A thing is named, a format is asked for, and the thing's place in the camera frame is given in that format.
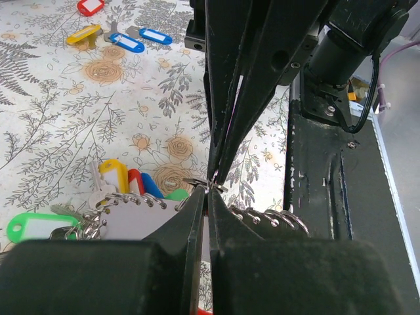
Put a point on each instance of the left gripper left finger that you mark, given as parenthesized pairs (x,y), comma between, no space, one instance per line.
(157,275)

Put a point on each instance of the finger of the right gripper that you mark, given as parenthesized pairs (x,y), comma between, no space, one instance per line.
(231,27)

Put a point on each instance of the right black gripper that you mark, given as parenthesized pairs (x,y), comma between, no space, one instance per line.
(292,29)

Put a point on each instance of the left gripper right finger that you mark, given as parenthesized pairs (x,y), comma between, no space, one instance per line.
(293,274)

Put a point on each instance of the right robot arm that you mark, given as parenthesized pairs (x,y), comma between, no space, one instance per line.
(329,64)

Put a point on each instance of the blue key tag on holder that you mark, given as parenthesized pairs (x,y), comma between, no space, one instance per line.
(150,186)

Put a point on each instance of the red key tag on holder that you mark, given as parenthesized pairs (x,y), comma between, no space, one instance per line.
(135,182)

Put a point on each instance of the yellow key tag on holder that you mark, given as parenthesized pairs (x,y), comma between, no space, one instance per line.
(115,173)

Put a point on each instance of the green key tag on holder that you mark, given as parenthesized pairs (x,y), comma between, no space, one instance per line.
(36,226)

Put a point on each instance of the floral table mat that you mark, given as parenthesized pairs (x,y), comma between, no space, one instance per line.
(63,107)

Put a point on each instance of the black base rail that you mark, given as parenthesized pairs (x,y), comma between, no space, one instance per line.
(342,187)

